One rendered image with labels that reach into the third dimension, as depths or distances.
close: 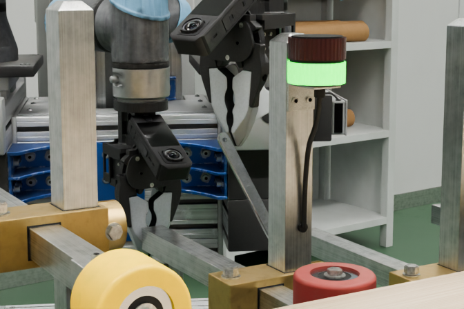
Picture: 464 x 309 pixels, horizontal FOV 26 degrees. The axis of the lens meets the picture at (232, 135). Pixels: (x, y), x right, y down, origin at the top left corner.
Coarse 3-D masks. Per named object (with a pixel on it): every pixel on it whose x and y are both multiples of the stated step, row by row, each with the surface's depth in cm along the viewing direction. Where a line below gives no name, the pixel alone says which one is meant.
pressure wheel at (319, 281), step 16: (304, 272) 97; (320, 272) 98; (336, 272) 96; (352, 272) 98; (368, 272) 97; (304, 288) 95; (320, 288) 93; (336, 288) 93; (352, 288) 93; (368, 288) 94
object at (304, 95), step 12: (300, 36) 102; (312, 36) 102; (324, 36) 102; (336, 36) 102; (288, 84) 106; (288, 96) 106; (300, 96) 107; (312, 96) 107; (324, 96) 103; (288, 108) 106; (300, 108) 107; (312, 108) 108; (312, 132) 105; (300, 228) 109
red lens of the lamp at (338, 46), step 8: (288, 40) 103; (296, 40) 101; (304, 40) 101; (312, 40) 100; (320, 40) 100; (328, 40) 100; (336, 40) 101; (344, 40) 102; (288, 48) 103; (296, 48) 101; (304, 48) 101; (312, 48) 101; (320, 48) 100; (328, 48) 101; (336, 48) 101; (344, 48) 102; (288, 56) 103; (296, 56) 102; (304, 56) 101; (312, 56) 101; (320, 56) 101; (328, 56) 101; (336, 56) 101; (344, 56) 102
